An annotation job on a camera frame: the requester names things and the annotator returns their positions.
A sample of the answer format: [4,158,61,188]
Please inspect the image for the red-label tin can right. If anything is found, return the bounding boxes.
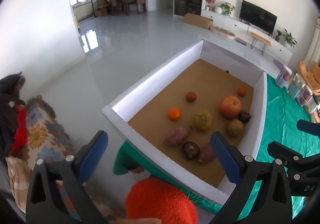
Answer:
[296,86,313,107]

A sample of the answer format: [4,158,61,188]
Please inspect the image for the green potted plant left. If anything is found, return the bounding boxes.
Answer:
[219,2,235,16]

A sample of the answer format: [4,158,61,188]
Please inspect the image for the dark mangosteen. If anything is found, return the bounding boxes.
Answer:
[181,142,200,160]
[238,110,251,124]

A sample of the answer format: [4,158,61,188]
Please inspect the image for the white cardboard box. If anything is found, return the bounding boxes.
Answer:
[103,40,267,204]

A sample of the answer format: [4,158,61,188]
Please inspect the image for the red-label tin can left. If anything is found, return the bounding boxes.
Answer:
[275,65,292,89]

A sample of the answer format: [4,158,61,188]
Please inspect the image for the black television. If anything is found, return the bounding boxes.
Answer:
[239,0,277,35]

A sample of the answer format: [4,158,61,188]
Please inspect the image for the orange lounge chair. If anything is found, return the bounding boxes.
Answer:
[298,61,320,96]

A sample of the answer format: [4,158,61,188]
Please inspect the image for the red apple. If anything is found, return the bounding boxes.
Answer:
[219,96,241,119]

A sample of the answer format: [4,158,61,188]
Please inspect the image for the green satin tablecloth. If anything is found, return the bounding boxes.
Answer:
[112,74,318,222]

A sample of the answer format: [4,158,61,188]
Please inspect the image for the brown cardboard box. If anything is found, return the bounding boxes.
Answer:
[184,13,213,30]

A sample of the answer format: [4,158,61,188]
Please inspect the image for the orange tangerine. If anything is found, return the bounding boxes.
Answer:
[168,108,181,121]
[237,87,247,97]

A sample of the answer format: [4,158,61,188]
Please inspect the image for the clear jar white contents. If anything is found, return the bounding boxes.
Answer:
[305,94,319,115]

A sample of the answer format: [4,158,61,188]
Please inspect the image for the yellow-green pear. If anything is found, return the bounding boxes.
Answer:
[193,111,213,131]
[226,119,244,137]

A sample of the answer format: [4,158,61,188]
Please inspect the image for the dining table with chairs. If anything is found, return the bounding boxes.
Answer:
[95,0,147,16]

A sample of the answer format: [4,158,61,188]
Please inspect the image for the sweet potato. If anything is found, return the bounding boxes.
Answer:
[199,143,216,163]
[163,125,192,147]

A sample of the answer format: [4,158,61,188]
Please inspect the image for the orange tangerine front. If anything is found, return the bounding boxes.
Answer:
[168,108,181,121]

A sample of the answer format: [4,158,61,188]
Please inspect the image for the small wooden side table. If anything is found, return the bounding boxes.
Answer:
[251,32,271,55]

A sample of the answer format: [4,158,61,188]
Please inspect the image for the green potted plant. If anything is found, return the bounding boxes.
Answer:
[283,29,297,48]
[219,2,235,16]

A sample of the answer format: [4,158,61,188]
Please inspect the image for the green potted plant right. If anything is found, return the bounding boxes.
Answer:
[283,29,297,48]

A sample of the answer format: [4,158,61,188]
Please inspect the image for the clear jar blue label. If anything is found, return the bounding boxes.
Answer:
[287,73,305,99]

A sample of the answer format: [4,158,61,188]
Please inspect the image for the red flower vase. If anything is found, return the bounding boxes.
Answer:
[205,0,217,11]

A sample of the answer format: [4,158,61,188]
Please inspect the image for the small reddish fruit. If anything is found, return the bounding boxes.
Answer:
[185,91,197,102]

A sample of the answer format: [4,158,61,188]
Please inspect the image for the red-label tin can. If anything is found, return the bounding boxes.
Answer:
[296,86,313,107]
[275,65,292,89]

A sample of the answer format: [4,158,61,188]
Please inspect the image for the white tv cabinet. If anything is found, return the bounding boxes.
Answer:
[201,9,292,64]

